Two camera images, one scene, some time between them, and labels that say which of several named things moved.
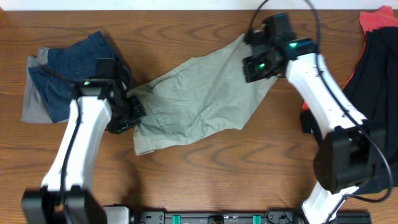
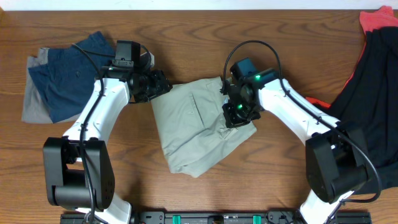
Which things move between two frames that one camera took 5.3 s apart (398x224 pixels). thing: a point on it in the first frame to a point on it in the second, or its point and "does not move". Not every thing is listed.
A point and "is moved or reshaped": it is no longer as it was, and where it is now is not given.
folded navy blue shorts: [68, 65] does not move
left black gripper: [138, 112] to [161, 85]
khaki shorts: [208, 93] is moved or reshaped
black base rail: [239, 217] does not move
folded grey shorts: [35, 108] does not move
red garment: [384, 17] does not move
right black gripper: [249, 73] to [232, 119]
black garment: [373, 91] does not move
